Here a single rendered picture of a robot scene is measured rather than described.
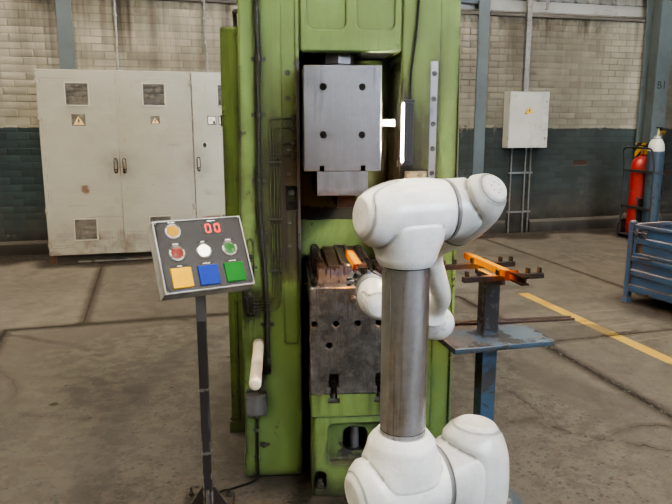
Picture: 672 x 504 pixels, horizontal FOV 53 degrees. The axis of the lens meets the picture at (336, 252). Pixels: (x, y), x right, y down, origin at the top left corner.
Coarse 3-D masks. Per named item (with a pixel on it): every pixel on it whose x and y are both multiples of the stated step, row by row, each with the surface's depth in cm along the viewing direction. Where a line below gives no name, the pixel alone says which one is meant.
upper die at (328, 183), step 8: (320, 168) 276; (312, 176) 297; (320, 176) 260; (328, 176) 260; (336, 176) 260; (344, 176) 261; (352, 176) 261; (360, 176) 261; (312, 184) 298; (320, 184) 261; (328, 184) 261; (336, 184) 261; (344, 184) 261; (352, 184) 262; (360, 184) 262; (320, 192) 261; (328, 192) 261; (336, 192) 262; (344, 192) 262; (352, 192) 262; (360, 192) 262
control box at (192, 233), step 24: (168, 240) 241; (192, 240) 246; (216, 240) 250; (240, 240) 254; (168, 264) 238; (192, 264) 242; (168, 288) 235; (192, 288) 239; (216, 288) 243; (240, 288) 252
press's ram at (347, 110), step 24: (312, 72) 252; (336, 72) 253; (360, 72) 254; (312, 96) 254; (336, 96) 255; (360, 96) 255; (312, 120) 256; (336, 120) 256; (360, 120) 257; (384, 120) 277; (312, 144) 257; (336, 144) 258; (360, 144) 259; (312, 168) 259; (336, 168) 260; (360, 168) 261
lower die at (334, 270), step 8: (328, 248) 303; (336, 248) 298; (352, 248) 302; (328, 256) 285; (336, 256) 285; (320, 264) 274; (328, 264) 269; (336, 264) 269; (320, 272) 267; (328, 272) 268; (336, 272) 268; (344, 272) 268; (320, 280) 268; (328, 280) 268; (336, 280) 268; (344, 280) 269
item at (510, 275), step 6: (468, 258) 265; (474, 258) 260; (480, 258) 258; (480, 264) 255; (486, 264) 250; (492, 264) 247; (492, 270) 246; (504, 270) 237; (510, 270) 235; (516, 270) 235; (504, 276) 237; (510, 276) 234; (516, 276) 229; (522, 276) 226; (516, 282) 229; (522, 282) 227
